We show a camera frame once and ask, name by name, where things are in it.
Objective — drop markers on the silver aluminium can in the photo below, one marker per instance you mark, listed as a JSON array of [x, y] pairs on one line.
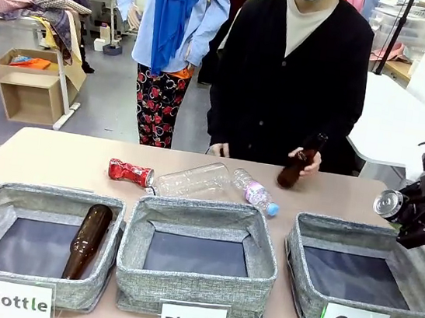
[[386, 204]]

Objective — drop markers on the brown glass bottle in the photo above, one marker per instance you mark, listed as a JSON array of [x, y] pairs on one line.
[[293, 173], [88, 240]]

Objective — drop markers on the crushed red soda can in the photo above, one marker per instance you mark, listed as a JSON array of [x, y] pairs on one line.
[[129, 172]]

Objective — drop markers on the person's left hand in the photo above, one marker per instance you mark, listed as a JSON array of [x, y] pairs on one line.
[[314, 162]]

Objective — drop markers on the person's right hand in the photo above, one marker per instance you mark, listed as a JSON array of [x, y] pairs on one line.
[[219, 150]]

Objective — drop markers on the white side table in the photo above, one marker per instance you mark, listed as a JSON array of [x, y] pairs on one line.
[[394, 120]]

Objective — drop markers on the small bottle with blue cap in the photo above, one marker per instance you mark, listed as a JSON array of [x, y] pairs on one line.
[[255, 192]]

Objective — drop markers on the pink cloth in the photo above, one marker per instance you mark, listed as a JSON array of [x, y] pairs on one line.
[[389, 53]]

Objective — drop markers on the person in black cardigan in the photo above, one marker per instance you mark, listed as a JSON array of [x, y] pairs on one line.
[[283, 98]]

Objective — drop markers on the black stand pole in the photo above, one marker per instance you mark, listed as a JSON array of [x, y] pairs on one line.
[[395, 36]]

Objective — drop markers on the clear plastic storage bins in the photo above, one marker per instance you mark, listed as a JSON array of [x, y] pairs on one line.
[[406, 27]]

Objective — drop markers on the large clear plastic bottle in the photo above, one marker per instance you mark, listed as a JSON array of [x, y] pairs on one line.
[[194, 180]]

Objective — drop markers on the person in light blue shirt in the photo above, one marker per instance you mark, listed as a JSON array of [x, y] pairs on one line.
[[211, 17]]

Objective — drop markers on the blue scarf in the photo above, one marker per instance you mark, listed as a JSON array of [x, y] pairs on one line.
[[174, 16]]

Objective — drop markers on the small white box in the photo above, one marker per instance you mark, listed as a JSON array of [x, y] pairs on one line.
[[99, 44]]

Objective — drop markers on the white table with clothes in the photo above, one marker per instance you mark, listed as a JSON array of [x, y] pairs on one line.
[[65, 81]]

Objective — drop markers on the open cardboard box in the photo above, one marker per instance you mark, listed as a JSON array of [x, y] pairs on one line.
[[29, 95]]

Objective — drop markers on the white Bottle label sign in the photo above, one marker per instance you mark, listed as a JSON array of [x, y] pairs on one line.
[[17, 301]]

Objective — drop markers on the orange cloth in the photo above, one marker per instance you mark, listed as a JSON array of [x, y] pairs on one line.
[[33, 63]]

